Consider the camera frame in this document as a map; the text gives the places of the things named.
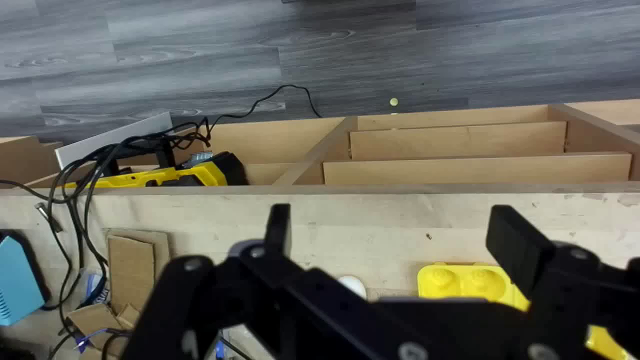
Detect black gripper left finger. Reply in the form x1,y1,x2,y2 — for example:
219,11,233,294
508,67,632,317
263,203,295,261

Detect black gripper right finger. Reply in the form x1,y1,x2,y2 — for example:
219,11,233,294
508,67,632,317
484,205,559,298

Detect yellow plastic egg tray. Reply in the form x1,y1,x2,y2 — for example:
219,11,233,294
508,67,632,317
416,262,637,360

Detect white egg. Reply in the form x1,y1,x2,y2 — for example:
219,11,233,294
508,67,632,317
337,275,371,303

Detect yellow black power drill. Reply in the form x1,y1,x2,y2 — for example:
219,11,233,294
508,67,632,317
90,151,250,192

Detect wooden workbench with shelves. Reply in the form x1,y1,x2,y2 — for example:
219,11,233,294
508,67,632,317
0,99,640,360

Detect brown cardboard piece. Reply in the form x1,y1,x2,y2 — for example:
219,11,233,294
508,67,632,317
104,228,174,317

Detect grey flat board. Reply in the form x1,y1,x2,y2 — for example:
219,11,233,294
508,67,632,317
52,110,174,170

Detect brown cardboard box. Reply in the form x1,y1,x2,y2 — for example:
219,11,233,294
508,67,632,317
0,134,61,186

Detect blue plastic device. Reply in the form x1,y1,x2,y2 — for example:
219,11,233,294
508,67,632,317
0,228,50,331

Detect black cable bundle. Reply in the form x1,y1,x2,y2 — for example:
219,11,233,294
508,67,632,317
0,82,324,360

